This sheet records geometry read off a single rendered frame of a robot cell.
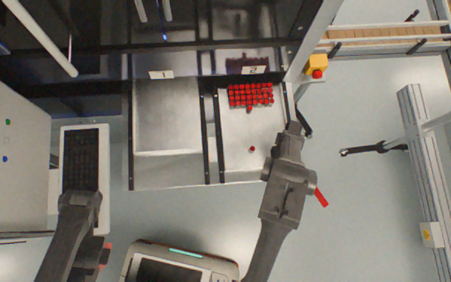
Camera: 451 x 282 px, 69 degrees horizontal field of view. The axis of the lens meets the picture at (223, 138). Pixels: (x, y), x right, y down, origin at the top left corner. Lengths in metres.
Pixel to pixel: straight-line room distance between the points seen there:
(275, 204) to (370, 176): 1.83
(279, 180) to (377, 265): 1.81
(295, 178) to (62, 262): 0.47
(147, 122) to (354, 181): 1.50
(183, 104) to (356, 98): 1.50
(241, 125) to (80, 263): 0.76
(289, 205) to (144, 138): 0.82
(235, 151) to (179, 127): 0.24
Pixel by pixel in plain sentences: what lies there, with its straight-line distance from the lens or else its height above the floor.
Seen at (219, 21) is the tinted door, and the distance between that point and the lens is 1.00.
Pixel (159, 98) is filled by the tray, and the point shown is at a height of 0.88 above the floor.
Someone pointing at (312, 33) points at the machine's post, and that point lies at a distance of 1.11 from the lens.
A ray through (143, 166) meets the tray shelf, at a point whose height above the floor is 0.88.
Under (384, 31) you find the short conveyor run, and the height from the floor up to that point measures 0.93.
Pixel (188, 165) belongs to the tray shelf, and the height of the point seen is 0.88.
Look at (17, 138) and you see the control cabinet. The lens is 1.30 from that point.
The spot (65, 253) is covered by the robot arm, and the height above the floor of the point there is 1.46.
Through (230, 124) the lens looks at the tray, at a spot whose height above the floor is 0.88.
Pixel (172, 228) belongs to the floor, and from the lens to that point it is 2.15.
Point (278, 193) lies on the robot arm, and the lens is 0.63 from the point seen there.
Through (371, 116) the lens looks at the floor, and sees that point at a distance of 2.54.
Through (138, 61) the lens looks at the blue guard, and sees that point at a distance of 1.17.
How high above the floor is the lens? 2.14
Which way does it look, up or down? 75 degrees down
